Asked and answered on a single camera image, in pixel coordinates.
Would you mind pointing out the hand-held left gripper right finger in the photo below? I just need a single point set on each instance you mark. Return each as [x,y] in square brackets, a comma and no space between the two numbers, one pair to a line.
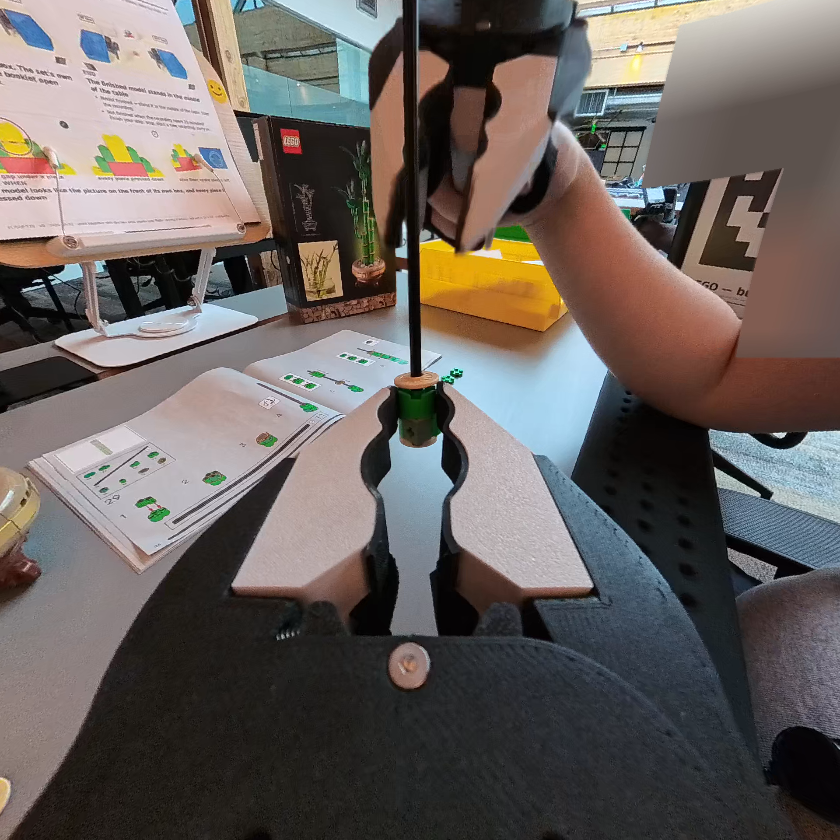
[512,518]

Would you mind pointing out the person's grey printed shirt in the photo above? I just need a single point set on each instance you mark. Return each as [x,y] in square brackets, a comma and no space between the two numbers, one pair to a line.
[787,643]

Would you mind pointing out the green bamboo stalk segment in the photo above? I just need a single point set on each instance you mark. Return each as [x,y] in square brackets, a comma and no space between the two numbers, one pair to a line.
[417,410]

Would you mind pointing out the tan round plate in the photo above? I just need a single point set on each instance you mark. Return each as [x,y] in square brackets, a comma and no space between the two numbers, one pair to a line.
[4,795]

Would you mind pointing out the open instruction booklet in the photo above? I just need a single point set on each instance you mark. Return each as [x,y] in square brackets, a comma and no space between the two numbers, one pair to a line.
[197,446]

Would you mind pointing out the thin black axle rod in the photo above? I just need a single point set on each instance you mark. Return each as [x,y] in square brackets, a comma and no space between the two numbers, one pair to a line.
[413,262]

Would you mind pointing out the person's right forearm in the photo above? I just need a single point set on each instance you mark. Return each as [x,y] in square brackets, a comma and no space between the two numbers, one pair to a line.
[643,295]

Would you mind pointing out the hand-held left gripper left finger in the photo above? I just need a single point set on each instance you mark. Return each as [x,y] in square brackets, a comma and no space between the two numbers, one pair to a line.
[315,518]

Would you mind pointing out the yellow plastic bin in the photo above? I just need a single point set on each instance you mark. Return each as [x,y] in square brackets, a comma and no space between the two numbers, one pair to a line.
[492,289]

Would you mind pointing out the black bamboo toy set box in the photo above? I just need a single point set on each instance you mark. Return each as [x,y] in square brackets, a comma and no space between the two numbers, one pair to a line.
[328,216]

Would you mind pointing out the black framed marker sign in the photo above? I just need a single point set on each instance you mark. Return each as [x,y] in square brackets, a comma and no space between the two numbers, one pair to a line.
[735,229]

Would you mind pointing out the green plastic bin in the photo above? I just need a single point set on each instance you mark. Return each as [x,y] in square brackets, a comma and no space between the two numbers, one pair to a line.
[512,232]

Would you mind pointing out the row of small green pieces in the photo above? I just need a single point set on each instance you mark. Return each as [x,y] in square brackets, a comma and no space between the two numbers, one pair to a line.
[451,376]

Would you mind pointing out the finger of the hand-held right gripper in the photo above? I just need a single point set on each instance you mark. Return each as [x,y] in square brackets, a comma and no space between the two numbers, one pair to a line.
[390,118]
[518,118]

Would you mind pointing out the tan round toy pot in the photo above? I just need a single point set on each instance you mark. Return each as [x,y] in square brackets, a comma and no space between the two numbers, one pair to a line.
[16,518]

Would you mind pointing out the black mesh office chair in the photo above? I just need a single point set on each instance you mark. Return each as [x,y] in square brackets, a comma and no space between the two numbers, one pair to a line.
[774,518]

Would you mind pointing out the document stand with instruction sheet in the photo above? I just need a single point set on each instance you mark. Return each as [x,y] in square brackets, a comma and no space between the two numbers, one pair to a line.
[98,98]

